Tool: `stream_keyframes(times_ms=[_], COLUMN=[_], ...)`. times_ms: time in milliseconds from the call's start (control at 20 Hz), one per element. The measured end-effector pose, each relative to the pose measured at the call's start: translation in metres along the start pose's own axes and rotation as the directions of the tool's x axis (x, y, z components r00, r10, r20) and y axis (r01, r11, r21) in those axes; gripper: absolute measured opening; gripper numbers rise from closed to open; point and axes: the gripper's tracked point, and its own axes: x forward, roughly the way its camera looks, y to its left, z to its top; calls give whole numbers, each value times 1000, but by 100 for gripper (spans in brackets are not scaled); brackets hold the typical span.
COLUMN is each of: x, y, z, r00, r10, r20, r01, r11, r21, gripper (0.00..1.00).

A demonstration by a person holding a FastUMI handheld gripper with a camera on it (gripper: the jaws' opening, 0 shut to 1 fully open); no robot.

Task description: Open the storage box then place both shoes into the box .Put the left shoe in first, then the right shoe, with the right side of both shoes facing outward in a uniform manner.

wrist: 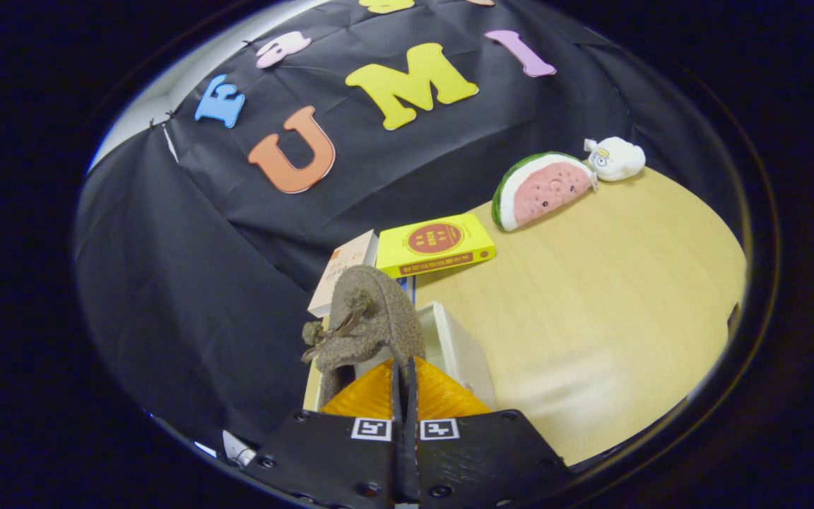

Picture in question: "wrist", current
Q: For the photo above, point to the watermelon slice plush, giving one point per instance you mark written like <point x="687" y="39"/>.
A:
<point x="545" y="191"/>

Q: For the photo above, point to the brown fuzzy shoe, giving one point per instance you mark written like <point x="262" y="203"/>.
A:
<point x="386" y="311"/>

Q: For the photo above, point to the cream storage box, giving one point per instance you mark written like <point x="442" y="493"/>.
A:
<point x="463" y="353"/>

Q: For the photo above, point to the white plush toy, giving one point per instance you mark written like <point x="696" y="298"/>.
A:
<point x="619" y="159"/>

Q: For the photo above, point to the blue book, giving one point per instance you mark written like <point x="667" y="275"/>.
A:
<point x="407" y="286"/>

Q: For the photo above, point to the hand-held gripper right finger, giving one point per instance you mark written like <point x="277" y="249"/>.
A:
<point x="485" y="459"/>

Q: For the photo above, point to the yellow book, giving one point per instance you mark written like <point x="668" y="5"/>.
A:
<point x="435" y="244"/>

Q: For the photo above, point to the beige book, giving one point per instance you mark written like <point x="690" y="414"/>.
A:
<point x="343" y="268"/>

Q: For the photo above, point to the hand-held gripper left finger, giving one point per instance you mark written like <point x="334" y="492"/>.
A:
<point x="329" y="459"/>

